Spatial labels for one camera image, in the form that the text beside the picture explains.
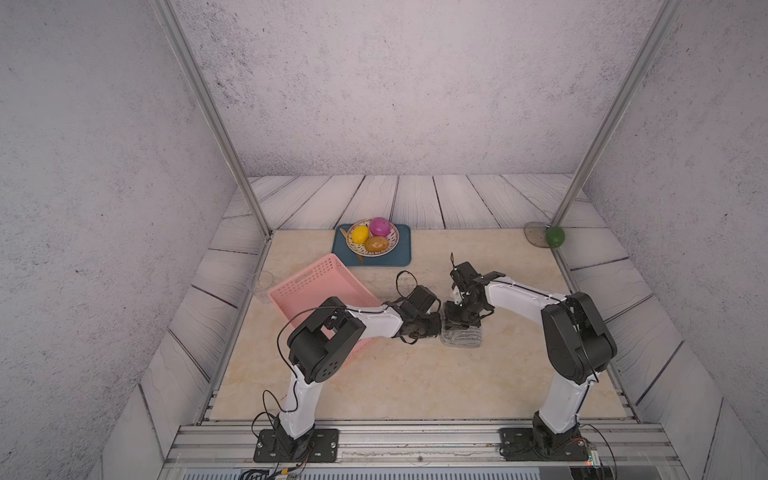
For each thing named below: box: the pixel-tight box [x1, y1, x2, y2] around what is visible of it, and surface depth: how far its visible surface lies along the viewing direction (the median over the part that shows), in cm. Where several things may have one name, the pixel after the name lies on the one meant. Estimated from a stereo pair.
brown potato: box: [364, 236, 388, 252], surface depth 113 cm
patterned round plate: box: [346, 219, 400, 258], surface depth 117 cm
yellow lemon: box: [351, 225, 370, 245], surface depth 117 cm
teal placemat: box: [331, 224, 412, 266], surface depth 113 cm
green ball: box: [545, 226, 565, 248], surface depth 117 cm
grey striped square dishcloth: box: [440, 316, 482, 348], surface depth 91 cm
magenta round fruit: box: [369, 217, 391, 238], surface depth 117 cm
